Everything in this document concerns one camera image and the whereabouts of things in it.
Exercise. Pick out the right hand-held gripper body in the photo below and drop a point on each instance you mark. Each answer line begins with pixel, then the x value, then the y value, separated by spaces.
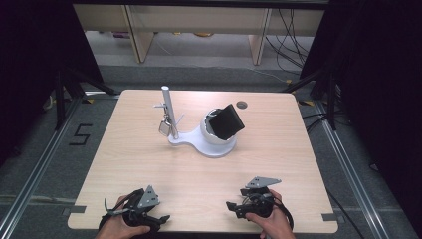
pixel 258 201

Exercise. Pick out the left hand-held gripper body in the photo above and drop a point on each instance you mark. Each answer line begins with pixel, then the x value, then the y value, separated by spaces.
pixel 142 209

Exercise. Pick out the white bowl with silver inside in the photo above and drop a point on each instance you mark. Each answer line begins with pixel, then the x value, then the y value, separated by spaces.
pixel 208 134

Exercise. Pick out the black wallet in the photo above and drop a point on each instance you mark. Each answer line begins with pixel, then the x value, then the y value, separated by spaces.
pixel 227 122

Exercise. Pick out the white stand with pegs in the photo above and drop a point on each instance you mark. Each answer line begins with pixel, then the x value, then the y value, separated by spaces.
pixel 169 106

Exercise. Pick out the person's right hand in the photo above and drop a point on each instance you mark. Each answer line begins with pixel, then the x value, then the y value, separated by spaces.
pixel 274 225

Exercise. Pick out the person's left hand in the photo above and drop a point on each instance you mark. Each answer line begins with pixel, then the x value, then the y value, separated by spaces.
pixel 116 229

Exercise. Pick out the grey tape strip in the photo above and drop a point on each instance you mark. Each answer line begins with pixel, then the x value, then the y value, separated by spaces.
pixel 75 209
pixel 331 217

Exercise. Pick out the black metal stand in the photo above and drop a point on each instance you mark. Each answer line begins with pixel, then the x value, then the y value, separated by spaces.
pixel 331 103
pixel 61 99

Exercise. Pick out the yellow round object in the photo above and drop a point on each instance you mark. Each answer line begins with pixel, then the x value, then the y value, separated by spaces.
pixel 203 34

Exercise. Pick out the black curtain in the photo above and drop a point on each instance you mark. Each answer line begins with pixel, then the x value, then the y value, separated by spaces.
pixel 30 66
pixel 381 83

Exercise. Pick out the beige wooden desk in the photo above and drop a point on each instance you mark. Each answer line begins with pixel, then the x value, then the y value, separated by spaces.
pixel 199 20

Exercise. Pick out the aluminium floor rail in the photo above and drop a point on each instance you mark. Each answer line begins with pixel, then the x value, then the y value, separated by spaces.
pixel 351 172
pixel 36 169

